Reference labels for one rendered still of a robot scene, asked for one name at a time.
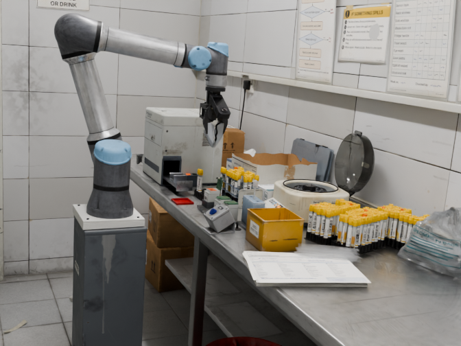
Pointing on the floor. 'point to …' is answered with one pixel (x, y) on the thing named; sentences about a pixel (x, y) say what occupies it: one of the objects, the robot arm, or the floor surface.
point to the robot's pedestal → (108, 285)
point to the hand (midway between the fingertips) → (214, 143)
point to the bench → (199, 294)
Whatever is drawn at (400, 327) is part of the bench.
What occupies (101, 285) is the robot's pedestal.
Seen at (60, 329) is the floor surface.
